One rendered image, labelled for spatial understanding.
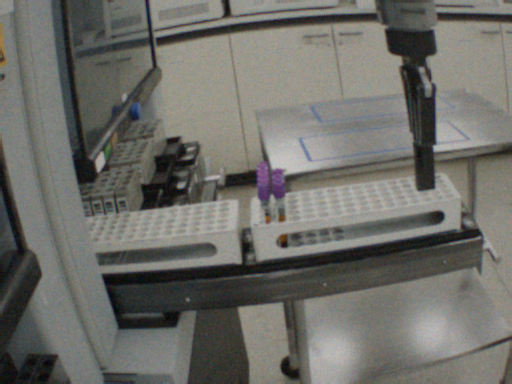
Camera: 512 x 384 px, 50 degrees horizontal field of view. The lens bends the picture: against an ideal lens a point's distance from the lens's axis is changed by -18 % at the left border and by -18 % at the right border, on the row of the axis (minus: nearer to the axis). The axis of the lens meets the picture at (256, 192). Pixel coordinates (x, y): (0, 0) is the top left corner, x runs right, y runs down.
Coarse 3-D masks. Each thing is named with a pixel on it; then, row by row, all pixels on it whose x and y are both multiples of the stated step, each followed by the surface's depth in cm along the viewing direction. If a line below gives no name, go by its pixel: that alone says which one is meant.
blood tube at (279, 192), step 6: (276, 180) 82; (282, 180) 82; (276, 186) 81; (282, 186) 81; (276, 192) 82; (282, 192) 82; (276, 198) 82; (282, 198) 82; (276, 204) 83; (282, 204) 83; (276, 210) 83; (282, 210) 83; (282, 216) 83; (276, 222) 84; (282, 222) 83; (282, 234) 84; (282, 240) 85; (288, 240) 85; (282, 246) 85; (288, 246) 85
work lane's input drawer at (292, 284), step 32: (320, 256) 84; (352, 256) 84; (384, 256) 83; (416, 256) 83; (448, 256) 83; (480, 256) 83; (128, 288) 85; (160, 288) 85; (192, 288) 85; (224, 288) 85; (256, 288) 85; (288, 288) 85; (320, 288) 85; (352, 288) 85
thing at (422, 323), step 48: (384, 96) 153; (480, 96) 147; (288, 144) 126; (336, 144) 123; (384, 144) 120; (480, 144) 113; (288, 192) 114; (384, 288) 172; (432, 288) 166; (480, 288) 160; (288, 336) 175; (336, 336) 154; (384, 336) 150; (432, 336) 145; (480, 336) 139
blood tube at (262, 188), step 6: (258, 186) 82; (264, 186) 81; (258, 192) 82; (264, 192) 82; (258, 198) 82; (264, 198) 82; (264, 204) 82; (264, 210) 83; (270, 210) 83; (264, 216) 83; (270, 216) 83; (264, 222) 84; (270, 222) 84
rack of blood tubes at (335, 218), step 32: (320, 192) 92; (352, 192) 89; (384, 192) 88; (416, 192) 86; (448, 192) 85; (256, 224) 84; (288, 224) 83; (320, 224) 83; (352, 224) 93; (384, 224) 91; (416, 224) 89; (448, 224) 83; (256, 256) 85; (288, 256) 85
